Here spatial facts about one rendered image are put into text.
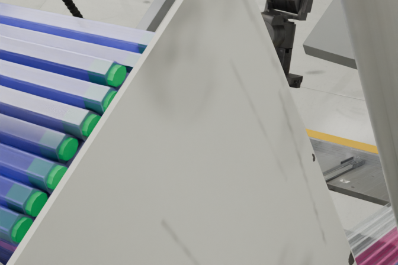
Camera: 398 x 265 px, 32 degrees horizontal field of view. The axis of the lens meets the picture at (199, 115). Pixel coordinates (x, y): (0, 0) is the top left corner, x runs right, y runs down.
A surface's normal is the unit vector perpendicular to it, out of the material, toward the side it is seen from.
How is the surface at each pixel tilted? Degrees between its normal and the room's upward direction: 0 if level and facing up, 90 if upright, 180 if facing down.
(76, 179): 90
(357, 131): 0
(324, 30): 0
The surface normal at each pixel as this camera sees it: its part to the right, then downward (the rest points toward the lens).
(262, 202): 0.83, 0.22
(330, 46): -0.33, -0.57
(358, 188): 0.12, -0.97
